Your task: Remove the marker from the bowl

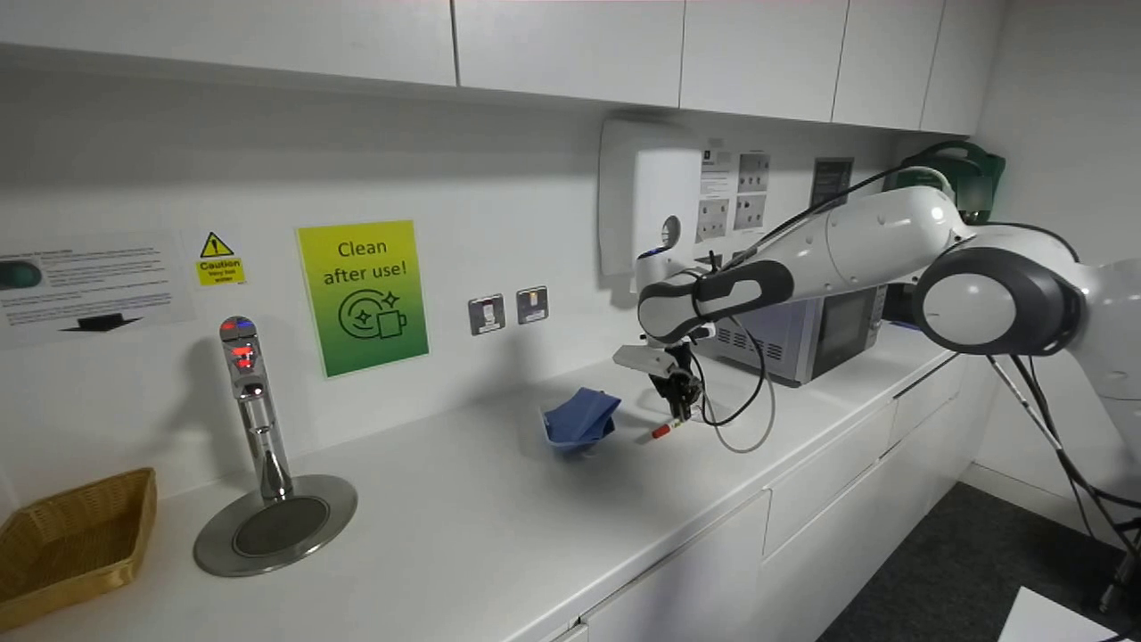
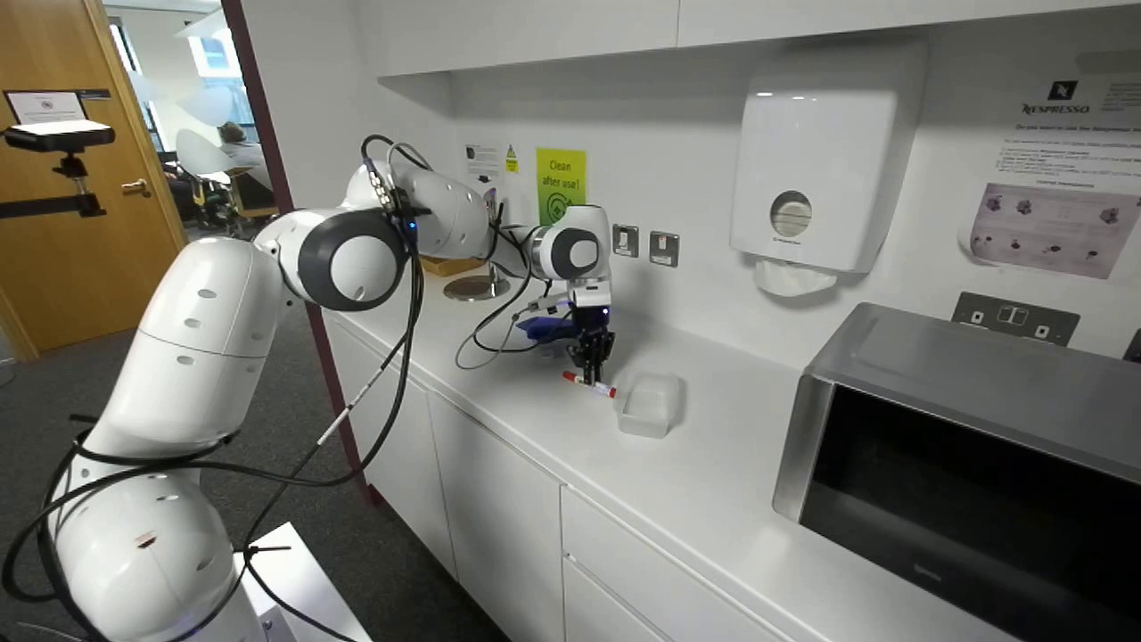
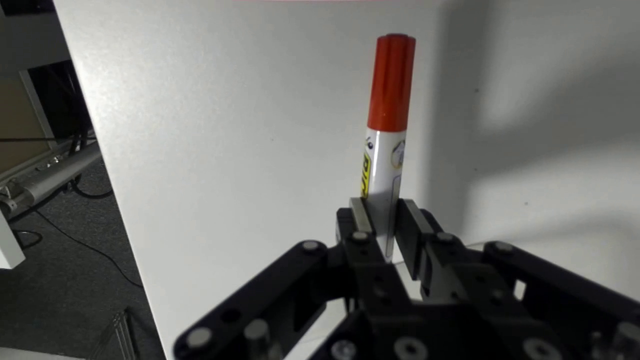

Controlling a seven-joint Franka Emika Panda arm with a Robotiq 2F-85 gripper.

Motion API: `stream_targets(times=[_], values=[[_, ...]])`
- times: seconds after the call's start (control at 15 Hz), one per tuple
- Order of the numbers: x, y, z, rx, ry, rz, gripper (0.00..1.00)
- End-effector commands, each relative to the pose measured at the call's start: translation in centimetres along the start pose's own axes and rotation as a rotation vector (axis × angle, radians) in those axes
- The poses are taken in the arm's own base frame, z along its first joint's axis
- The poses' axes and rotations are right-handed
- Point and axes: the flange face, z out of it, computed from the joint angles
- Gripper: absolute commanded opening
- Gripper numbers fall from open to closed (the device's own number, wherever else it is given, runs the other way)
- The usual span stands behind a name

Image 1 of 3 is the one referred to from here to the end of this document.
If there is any white cabinet door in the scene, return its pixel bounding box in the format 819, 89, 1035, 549
834, 0, 948, 134
0, 0, 456, 89
454, 0, 687, 110
549, 489, 779, 642
733, 450, 968, 642
922, 0, 1009, 135
680, 0, 850, 124

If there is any blue cloth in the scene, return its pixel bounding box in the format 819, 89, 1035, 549
542, 385, 623, 459

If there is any white upper cabinet door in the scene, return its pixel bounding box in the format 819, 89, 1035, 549
834, 0, 948, 134
680, 0, 850, 124
454, 0, 687, 110
922, 0, 1009, 135
0, 0, 456, 89

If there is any green clean after use poster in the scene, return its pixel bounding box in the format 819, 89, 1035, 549
297, 217, 431, 382

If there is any white information label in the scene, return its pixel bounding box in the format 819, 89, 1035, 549
0, 242, 175, 337

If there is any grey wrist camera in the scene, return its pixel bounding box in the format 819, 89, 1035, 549
610, 339, 675, 375

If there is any black coffee machine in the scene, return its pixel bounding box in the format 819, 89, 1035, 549
877, 278, 934, 333

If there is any white flat board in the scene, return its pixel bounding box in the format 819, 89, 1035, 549
994, 584, 1141, 642

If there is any white cabinet drawer front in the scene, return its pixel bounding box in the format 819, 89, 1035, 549
763, 395, 903, 552
888, 349, 994, 445

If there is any white paper towel dispenser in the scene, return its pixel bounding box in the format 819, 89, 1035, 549
597, 118, 707, 299

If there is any silver microwave oven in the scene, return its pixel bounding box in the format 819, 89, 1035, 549
711, 281, 890, 391

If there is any yellow warning sticker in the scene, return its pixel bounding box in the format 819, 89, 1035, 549
193, 229, 251, 291

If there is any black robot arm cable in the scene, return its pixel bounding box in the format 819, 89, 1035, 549
691, 138, 973, 456

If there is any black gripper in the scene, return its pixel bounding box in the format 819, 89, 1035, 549
647, 337, 707, 420

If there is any round metal drain tray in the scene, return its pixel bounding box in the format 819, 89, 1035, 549
190, 471, 361, 582

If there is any black hanging cable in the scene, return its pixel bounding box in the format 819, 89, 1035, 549
983, 349, 1141, 556

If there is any green first aid box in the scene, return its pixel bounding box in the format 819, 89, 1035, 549
922, 138, 1009, 229

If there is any red and white marker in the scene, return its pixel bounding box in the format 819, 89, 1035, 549
630, 417, 685, 445

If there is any white lower cabinet door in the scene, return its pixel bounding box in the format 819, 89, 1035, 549
733, 450, 968, 642
549, 489, 779, 642

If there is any yellow wicker basket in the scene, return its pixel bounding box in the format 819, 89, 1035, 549
0, 464, 162, 635

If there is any chrome hot water tap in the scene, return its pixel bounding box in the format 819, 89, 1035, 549
214, 313, 297, 507

